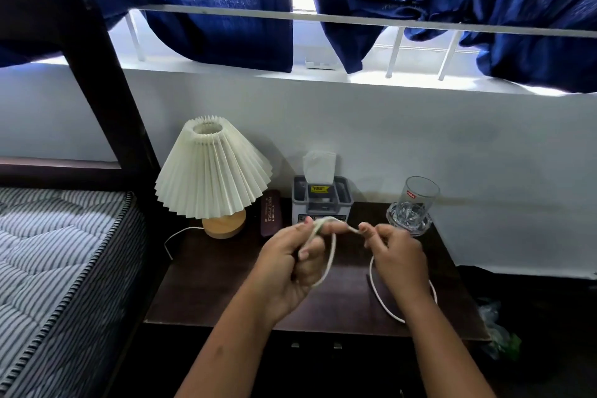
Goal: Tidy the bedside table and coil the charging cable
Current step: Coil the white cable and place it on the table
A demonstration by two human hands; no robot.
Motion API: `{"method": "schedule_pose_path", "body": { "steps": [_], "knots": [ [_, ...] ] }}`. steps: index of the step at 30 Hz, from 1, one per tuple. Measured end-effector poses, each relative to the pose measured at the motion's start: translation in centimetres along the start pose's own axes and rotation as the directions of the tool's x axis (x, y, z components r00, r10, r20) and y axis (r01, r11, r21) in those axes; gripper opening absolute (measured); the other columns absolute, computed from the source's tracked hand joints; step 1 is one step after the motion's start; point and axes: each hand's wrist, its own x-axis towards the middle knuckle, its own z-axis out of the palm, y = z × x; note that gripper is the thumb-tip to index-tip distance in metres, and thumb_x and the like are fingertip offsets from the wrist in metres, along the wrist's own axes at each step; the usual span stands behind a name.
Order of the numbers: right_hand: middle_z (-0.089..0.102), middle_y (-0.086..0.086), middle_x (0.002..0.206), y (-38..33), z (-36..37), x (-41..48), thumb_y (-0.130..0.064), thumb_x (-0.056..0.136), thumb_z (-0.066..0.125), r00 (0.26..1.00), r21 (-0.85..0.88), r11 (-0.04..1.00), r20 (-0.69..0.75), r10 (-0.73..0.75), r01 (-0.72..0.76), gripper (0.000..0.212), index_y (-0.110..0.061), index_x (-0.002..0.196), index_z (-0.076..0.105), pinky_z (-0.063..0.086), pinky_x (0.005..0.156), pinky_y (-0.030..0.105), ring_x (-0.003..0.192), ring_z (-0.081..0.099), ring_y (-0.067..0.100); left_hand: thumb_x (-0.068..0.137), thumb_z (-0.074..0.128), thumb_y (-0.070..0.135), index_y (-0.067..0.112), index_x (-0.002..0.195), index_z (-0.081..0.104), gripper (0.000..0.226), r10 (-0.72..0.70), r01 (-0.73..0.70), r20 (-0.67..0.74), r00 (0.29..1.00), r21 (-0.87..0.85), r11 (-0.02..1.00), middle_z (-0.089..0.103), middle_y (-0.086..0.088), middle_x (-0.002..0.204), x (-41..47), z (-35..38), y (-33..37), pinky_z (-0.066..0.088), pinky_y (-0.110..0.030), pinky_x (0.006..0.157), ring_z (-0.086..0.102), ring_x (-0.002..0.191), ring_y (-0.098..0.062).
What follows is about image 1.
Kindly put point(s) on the person's right hand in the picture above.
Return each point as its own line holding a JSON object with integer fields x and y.
{"x": 401, "y": 262}

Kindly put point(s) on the person's left hand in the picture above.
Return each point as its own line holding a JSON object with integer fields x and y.
{"x": 280, "y": 267}

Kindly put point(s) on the dark maroon glasses case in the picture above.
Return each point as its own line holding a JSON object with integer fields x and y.
{"x": 270, "y": 216}

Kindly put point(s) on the clear drinking glass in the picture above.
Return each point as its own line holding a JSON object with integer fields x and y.
{"x": 420, "y": 192}

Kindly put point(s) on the white grey tissue box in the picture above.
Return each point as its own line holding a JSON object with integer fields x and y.
{"x": 322, "y": 204}

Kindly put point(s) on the white tissue stack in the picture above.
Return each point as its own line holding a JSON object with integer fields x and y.
{"x": 319, "y": 167}

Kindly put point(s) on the person's right forearm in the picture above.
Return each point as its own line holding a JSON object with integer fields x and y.
{"x": 443, "y": 355}

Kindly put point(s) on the person's left forearm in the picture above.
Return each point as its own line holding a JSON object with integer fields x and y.
{"x": 224, "y": 355}

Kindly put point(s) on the dark wooden bedside table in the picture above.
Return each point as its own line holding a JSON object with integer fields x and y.
{"x": 210, "y": 281}

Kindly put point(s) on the black trash bin plastic liner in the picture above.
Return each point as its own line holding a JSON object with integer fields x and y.
{"x": 499, "y": 337}

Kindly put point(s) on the clear glass coaster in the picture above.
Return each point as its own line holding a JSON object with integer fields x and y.
{"x": 394, "y": 218}

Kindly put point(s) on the cream pleated table lamp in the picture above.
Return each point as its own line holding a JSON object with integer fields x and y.
{"x": 210, "y": 174}

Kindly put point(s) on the small white window fitting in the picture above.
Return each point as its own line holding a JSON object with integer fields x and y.
{"x": 322, "y": 65}

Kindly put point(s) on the striped mattress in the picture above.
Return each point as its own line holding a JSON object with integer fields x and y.
{"x": 56, "y": 272}

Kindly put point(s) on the dark wooden bed frame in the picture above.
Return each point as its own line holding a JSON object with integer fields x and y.
{"x": 107, "y": 85}

